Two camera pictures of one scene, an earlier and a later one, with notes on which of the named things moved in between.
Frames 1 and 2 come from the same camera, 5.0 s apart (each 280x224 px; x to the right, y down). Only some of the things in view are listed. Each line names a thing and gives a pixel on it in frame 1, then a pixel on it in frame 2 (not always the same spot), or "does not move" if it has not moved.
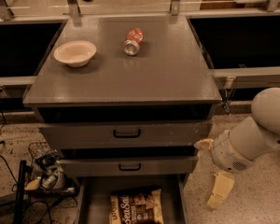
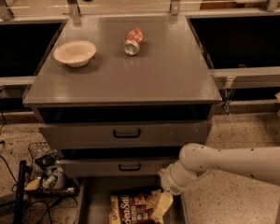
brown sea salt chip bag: x=141 y=207 does not move
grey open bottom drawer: x=94 y=193 does not move
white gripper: x=228 y=152 to x=172 y=184
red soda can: x=133 y=41 does not move
